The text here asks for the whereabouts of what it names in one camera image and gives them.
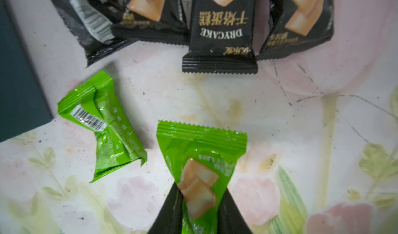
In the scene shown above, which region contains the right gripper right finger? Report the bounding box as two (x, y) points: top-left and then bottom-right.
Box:
(217, 189), (252, 234)

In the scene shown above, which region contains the black cookie packet one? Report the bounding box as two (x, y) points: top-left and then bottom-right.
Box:
(112, 0), (189, 45)

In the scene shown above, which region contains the black cookie packet two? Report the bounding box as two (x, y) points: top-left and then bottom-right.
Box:
(51, 0), (135, 66)

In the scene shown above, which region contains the black cookie packet four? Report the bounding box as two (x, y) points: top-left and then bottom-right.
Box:
(256, 0), (334, 61)

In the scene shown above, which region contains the bright green packet one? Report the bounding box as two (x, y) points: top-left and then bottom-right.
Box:
(156, 121), (248, 234)

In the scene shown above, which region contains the teal bottom drawer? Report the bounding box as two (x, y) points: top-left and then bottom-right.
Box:
(1, 0), (53, 142)

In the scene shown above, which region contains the black cookie packet three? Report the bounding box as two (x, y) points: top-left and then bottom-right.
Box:
(182, 0), (258, 74)

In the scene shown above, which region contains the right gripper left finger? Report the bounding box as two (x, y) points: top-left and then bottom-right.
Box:
(148, 183), (183, 234)

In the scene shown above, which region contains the bright green packet four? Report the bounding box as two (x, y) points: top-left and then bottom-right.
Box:
(58, 71), (148, 182)

